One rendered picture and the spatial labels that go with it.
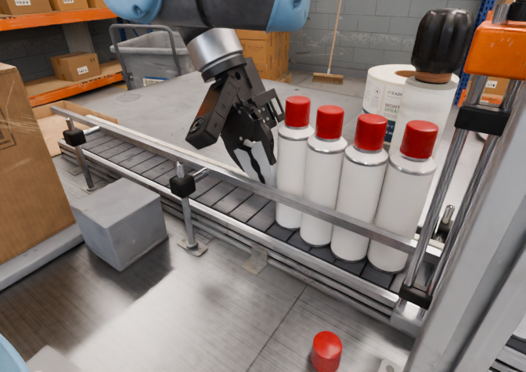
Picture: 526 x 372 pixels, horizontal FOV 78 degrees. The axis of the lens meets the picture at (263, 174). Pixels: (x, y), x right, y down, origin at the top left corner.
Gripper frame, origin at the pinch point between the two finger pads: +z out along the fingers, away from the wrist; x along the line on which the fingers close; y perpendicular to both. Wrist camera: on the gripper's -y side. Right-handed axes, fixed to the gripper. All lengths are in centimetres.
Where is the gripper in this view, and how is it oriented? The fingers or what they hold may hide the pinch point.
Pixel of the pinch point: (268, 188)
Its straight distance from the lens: 51.4
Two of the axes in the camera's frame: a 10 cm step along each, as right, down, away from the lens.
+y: 5.7, -4.3, 7.0
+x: -7.1, 1.7, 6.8
